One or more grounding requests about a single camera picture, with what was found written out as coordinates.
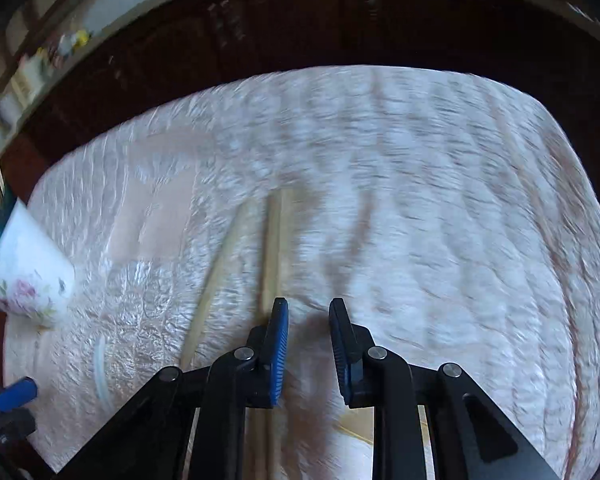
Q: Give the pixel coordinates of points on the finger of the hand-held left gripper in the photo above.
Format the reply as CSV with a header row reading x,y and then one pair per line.
x,y
15,393

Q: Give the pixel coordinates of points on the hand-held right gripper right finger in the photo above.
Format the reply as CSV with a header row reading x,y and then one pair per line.
x,y
341,357

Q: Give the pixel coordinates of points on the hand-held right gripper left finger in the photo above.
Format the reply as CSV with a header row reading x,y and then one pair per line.
x,y
279,350

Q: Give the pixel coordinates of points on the white floral cup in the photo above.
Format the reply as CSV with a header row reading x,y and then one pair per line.
x,y
27,270

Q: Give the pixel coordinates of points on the white quilted tablecloth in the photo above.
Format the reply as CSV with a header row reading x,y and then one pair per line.
x,y
405,210

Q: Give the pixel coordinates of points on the dark wooden cabinet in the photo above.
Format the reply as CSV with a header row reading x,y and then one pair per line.
x,y
330,25

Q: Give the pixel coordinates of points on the small yellow object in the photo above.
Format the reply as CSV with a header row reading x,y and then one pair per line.
x,y
81,37

